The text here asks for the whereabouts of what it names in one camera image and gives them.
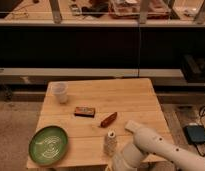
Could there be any reddish brown sausage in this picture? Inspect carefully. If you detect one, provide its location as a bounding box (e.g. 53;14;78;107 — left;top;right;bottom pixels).
100;112;117;128

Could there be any dark brown rectangular box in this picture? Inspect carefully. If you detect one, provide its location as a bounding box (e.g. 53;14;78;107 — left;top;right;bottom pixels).
74;107;95;117

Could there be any clear plastic cup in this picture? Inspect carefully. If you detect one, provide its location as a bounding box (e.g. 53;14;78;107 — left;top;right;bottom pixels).
52;82;67;104

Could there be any black cable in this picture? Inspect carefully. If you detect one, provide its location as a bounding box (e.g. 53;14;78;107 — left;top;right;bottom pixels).
174;103;205;171

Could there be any green ceramic plate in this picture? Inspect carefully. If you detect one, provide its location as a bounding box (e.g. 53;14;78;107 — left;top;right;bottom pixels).
29;126;68;166

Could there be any small white patterned bottle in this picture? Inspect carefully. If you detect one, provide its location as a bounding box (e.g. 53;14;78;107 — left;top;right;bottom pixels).
103;131;117;156

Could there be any wooden folding table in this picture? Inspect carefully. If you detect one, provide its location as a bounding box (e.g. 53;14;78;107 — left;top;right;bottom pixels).
37;78;173;169

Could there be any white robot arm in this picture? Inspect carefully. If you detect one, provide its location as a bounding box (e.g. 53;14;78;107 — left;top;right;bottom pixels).
112;120;205;171

